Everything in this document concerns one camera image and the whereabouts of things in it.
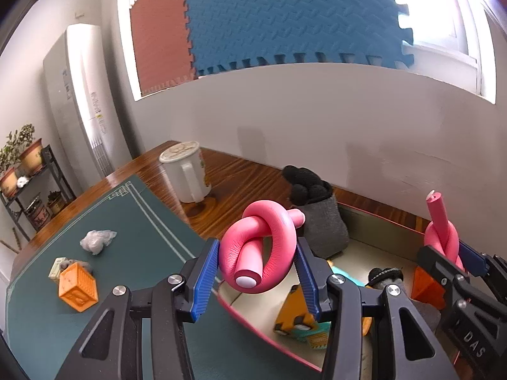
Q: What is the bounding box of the window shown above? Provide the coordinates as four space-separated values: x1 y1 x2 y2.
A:
117 0 497 105

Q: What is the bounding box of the teal orange toy bus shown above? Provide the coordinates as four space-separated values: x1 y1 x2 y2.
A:
273 265 373 351

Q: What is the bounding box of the red foam puzzle mat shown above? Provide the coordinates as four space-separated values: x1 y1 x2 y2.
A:
129 0 199 98

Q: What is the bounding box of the pink knotted foam tube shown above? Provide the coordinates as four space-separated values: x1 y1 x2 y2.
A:
423 190 464 272
219 201 305 295

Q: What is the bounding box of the green table mat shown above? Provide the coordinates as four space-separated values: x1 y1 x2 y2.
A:
6 174 318 380

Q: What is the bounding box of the potted plant small clay pot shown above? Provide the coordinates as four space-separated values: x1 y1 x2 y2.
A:
0 142 18 199

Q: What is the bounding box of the white standing air conditioner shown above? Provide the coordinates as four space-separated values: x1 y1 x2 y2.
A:
43 24 133 179

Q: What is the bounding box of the white lidded mug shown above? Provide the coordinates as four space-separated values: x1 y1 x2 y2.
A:
158 140 212 204

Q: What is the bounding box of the small yellow green carton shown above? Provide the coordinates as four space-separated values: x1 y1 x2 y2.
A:
48 257 93 283

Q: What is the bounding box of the black metal plant rack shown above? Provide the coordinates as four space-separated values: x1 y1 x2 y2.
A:
0 145 77 242

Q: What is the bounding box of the crumpled clear plastic bag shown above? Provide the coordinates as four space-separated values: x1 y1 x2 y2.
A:
80 230 118 256

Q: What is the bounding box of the blue foam puzzle mat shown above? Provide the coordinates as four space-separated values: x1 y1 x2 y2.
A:
184 0 416 78

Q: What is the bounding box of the red tin box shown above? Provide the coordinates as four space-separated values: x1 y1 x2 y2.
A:
216 200 476 373

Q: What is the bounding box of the bamboo stick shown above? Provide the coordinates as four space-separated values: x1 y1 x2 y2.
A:
0 227 24 252

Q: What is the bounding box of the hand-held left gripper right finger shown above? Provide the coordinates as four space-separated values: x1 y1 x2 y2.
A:
295 237 454 380

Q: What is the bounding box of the brown ceramic jar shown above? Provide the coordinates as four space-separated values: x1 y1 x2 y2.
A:
24 200 51 232

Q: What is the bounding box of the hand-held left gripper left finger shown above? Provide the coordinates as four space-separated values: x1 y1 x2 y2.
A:
53 237 220 380

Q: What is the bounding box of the orange embossed toy cube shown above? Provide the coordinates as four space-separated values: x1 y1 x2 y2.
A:
410 265 446 311
58 265 99 313

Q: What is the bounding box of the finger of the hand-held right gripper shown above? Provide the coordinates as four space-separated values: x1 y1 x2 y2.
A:
457 239 507 305
415 244 469 310

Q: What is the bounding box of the small succulent pot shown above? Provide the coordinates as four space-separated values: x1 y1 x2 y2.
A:
48 191 66 215

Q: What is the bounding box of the potted plant large clay pot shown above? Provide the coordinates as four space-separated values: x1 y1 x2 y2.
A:
12 123 44 177

